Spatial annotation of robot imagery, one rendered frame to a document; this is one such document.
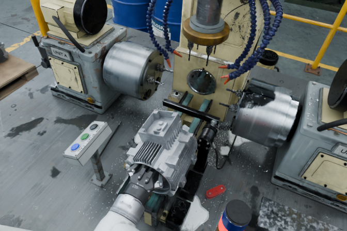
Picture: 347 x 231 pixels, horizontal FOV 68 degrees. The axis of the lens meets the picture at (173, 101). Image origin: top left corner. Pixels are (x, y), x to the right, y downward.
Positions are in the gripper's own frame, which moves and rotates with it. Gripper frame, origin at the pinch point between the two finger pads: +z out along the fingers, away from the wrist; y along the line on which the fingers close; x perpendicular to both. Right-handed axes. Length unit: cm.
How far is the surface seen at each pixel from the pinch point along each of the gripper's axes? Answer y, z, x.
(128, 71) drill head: 29.1, 25.7, -1.0
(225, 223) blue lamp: -26.3, -19.2, -14.0
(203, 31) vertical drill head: 0.7, 36.3, -23.2
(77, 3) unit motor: 54, 33, -23
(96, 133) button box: 23.0, -6.0, -1.6
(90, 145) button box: 22.3, -10.8, -1.1
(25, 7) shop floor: 330, 191, 132
